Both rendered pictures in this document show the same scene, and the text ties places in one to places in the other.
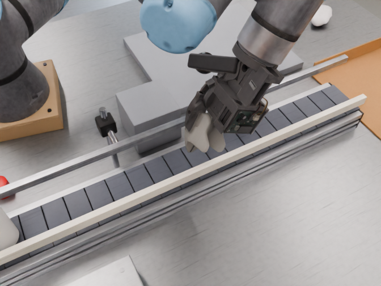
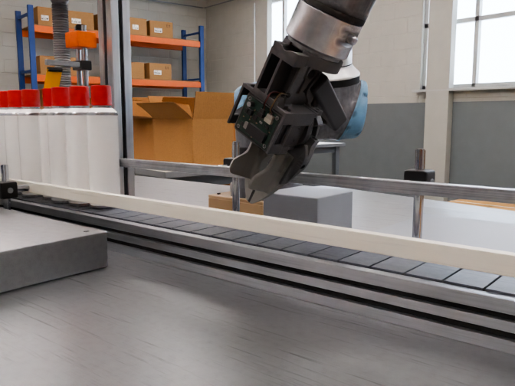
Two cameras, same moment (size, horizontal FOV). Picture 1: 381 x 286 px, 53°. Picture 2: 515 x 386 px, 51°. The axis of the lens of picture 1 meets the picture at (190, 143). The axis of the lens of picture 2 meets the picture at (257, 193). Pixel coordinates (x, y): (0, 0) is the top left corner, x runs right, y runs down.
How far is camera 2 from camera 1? 0.80 m
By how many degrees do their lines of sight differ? 70
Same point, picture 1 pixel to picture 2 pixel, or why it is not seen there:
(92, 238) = (121, 224)
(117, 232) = (139, 241)
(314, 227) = (237, 349)
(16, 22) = not seen: hidden behind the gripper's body
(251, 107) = (260, 93)
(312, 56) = not seen: outside the picture
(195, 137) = (246, 165)
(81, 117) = not seen: hidden behind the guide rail
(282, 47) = (303, 14)
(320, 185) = (344, 347)
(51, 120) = (257, 207)
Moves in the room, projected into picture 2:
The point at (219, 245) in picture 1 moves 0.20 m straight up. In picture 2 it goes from (157, 296) to (152, 119)
